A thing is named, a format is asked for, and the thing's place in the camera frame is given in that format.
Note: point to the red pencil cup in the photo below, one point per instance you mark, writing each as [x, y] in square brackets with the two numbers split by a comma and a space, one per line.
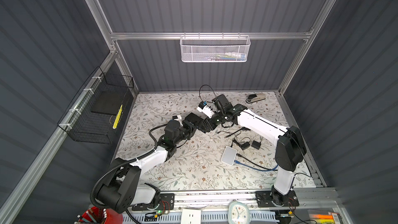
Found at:
[95, 215]

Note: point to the white wall power socket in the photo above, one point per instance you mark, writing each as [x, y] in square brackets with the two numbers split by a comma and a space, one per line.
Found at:
[191, 216]

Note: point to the yellow marker in basket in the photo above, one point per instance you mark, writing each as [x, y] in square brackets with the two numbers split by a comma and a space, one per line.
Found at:
[118, 116]

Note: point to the black pad in basket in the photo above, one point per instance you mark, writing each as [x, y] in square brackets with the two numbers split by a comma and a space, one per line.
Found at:
[108, 103]

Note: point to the black wire wall basket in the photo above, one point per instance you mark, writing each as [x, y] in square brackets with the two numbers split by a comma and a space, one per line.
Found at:
[81, 125]

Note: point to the black white stapler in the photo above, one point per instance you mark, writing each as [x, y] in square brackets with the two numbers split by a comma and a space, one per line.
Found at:
[252, 98]

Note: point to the black network switch box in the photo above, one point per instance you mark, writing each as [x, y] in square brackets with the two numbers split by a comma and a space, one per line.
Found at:
[193, 120]

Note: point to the floral patterned table mat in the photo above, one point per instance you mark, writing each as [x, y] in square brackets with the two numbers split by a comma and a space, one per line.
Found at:
[196, 165]

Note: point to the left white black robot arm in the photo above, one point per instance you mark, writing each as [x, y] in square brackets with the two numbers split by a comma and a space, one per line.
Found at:
[120, 187]

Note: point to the black power adapter with cable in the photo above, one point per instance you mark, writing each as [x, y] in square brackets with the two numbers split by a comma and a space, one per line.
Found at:
[242, 144]

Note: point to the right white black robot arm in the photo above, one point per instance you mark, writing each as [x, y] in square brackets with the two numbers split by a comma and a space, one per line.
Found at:
[288, 142]

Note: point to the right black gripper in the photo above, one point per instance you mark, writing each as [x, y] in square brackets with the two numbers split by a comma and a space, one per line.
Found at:
[206, 123]

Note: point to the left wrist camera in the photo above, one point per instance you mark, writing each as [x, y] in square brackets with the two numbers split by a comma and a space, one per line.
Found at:
[178, 118]

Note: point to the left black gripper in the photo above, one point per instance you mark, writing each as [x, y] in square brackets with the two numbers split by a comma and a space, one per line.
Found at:
[190, 129]

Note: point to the white analog clock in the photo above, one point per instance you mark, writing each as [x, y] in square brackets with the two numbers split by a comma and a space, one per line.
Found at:
[238, 213]

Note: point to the white network switch box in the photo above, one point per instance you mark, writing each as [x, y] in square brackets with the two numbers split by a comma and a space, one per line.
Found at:
[228, 156]

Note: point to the white wire mesh basket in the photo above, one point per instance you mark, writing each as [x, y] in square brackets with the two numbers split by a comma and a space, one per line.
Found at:
[214, 48]

